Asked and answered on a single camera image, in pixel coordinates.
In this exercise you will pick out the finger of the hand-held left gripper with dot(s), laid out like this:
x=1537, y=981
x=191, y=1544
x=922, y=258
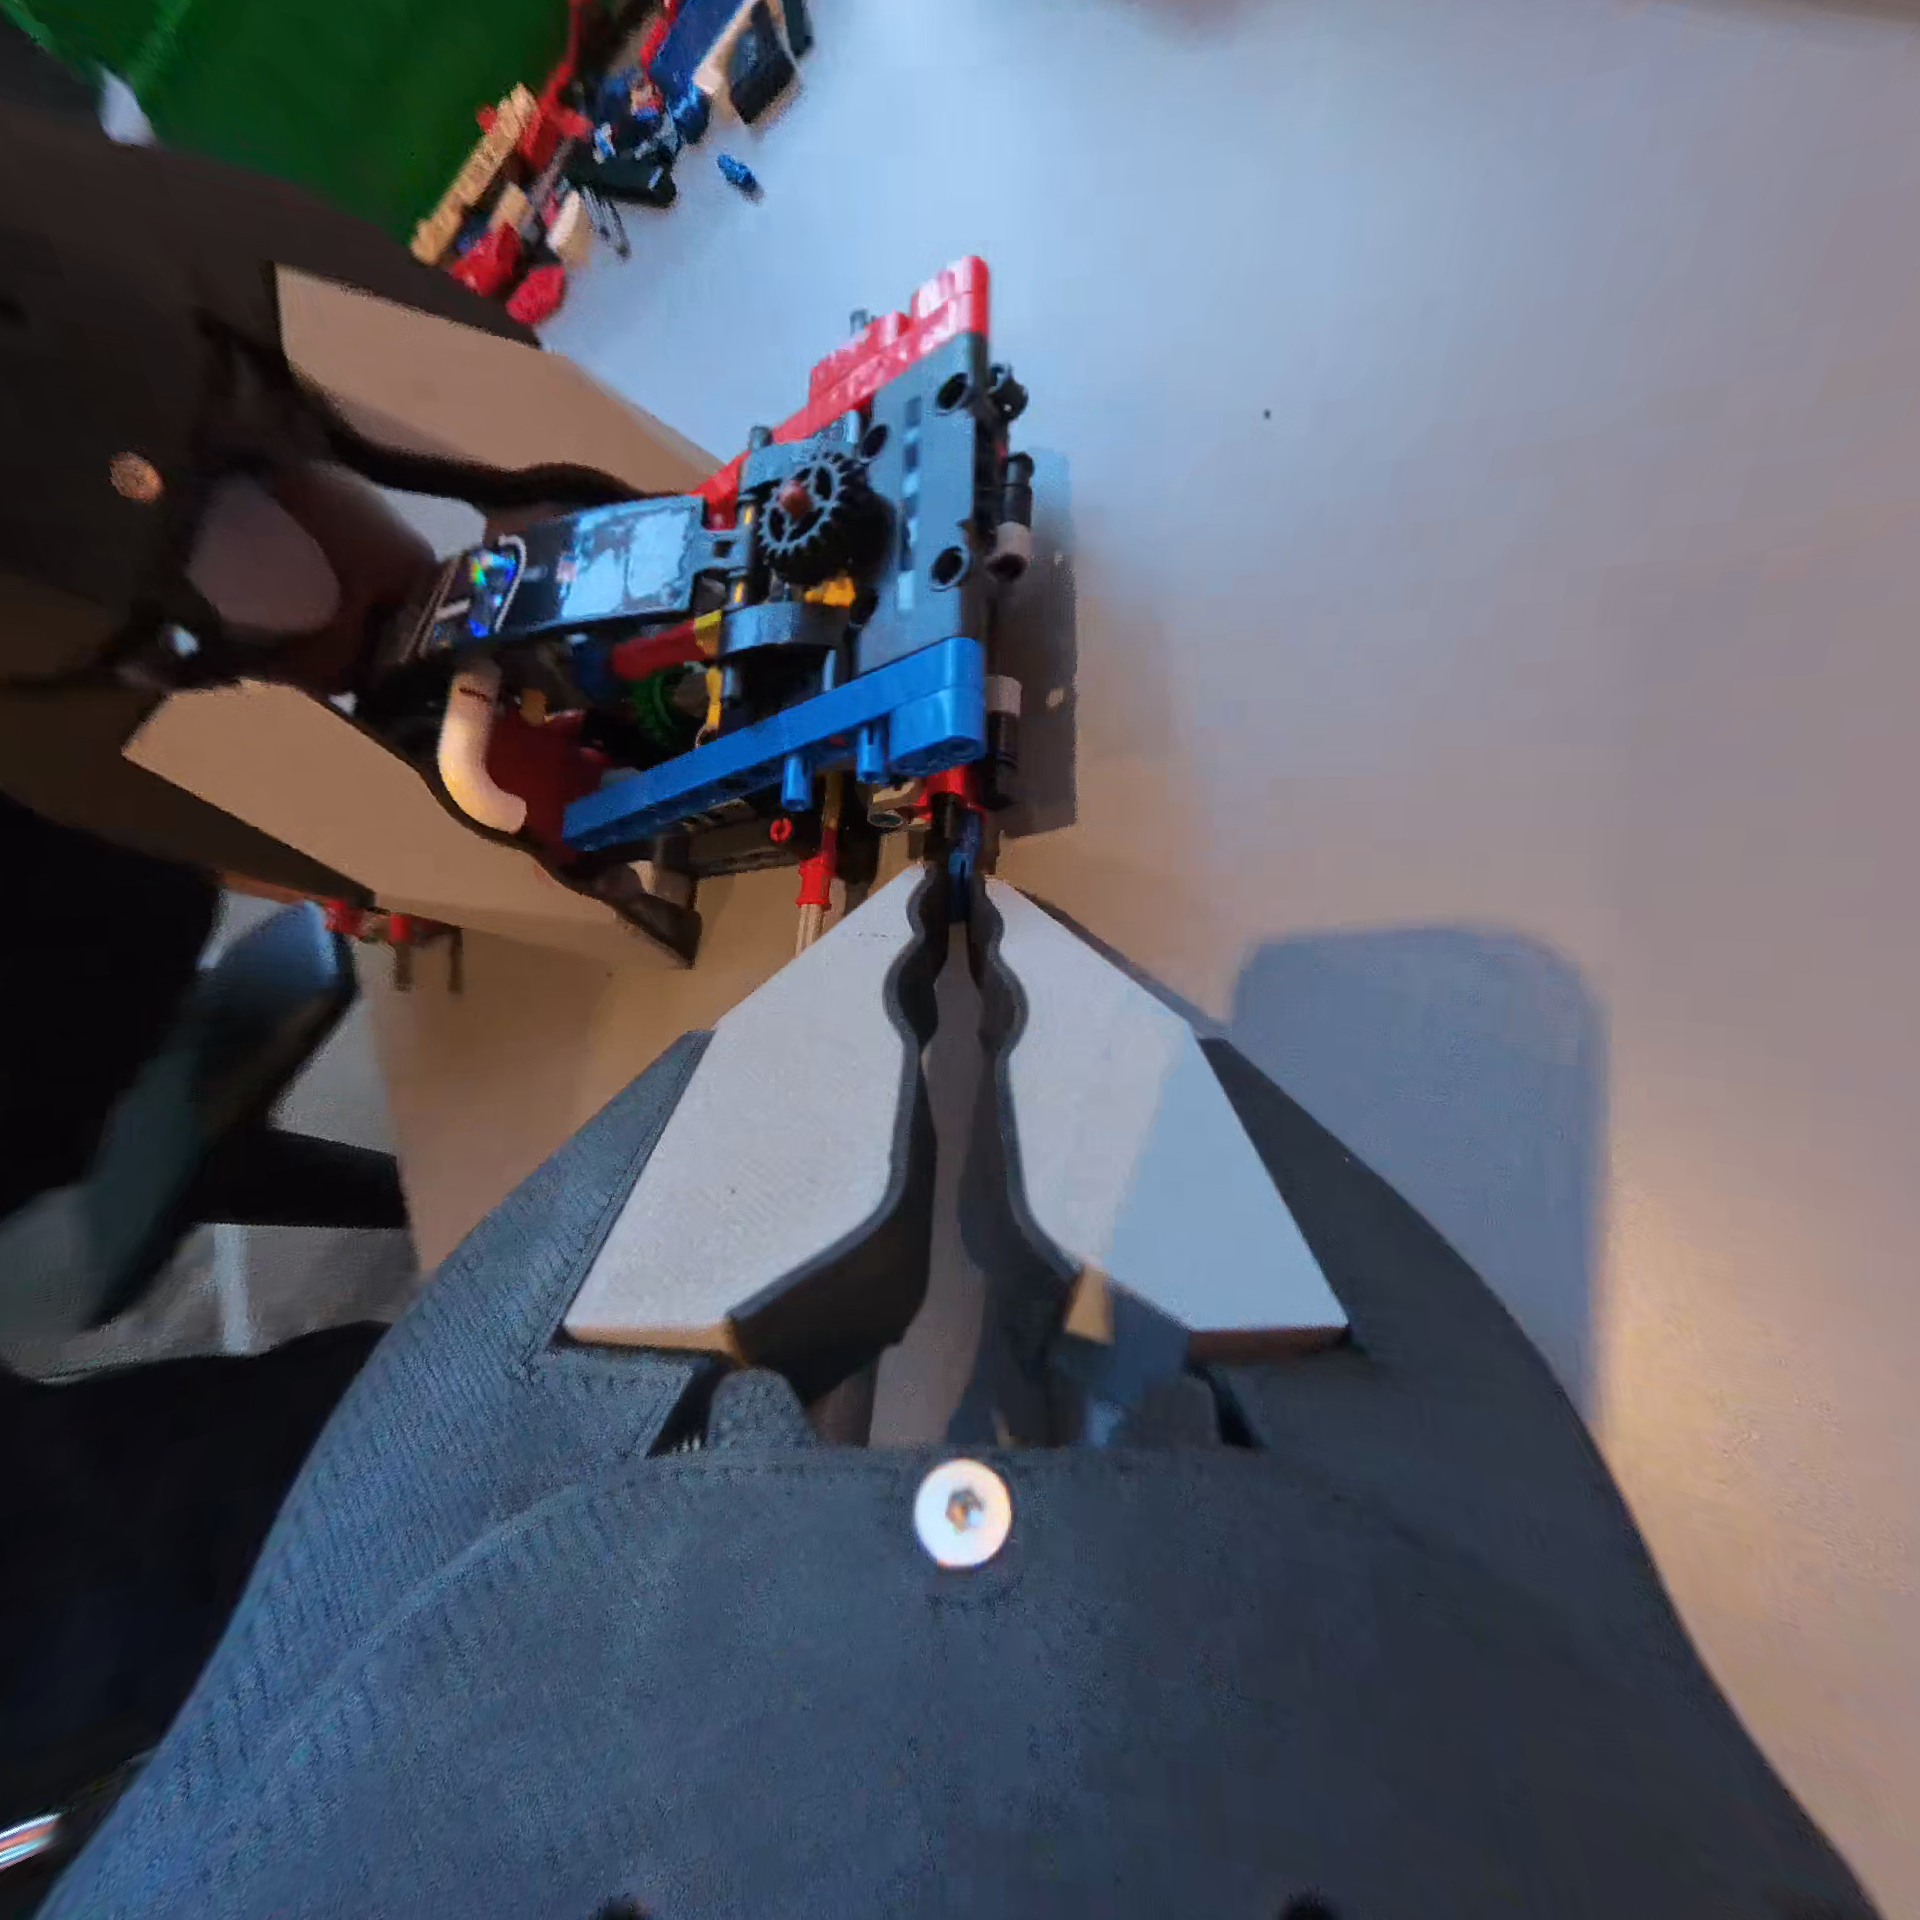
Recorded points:
x=330, y=819
x=481, y=391

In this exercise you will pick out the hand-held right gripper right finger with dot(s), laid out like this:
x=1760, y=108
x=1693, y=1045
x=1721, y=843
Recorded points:
x=1155, y=1185

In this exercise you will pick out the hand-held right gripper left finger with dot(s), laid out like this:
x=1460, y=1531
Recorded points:
x=781, y=1170

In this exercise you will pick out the blue connector pin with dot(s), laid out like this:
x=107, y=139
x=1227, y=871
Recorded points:
x=739, y=175
x=961, y=862

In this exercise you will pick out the brick car chassis model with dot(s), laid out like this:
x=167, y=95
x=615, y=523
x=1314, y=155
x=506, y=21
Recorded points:
x=930, y=480

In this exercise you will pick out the pile of loose bricks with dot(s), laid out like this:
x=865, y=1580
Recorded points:
x=600, y=135

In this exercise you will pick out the green storage bin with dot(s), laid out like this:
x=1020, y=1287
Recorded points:
x=301, y=91

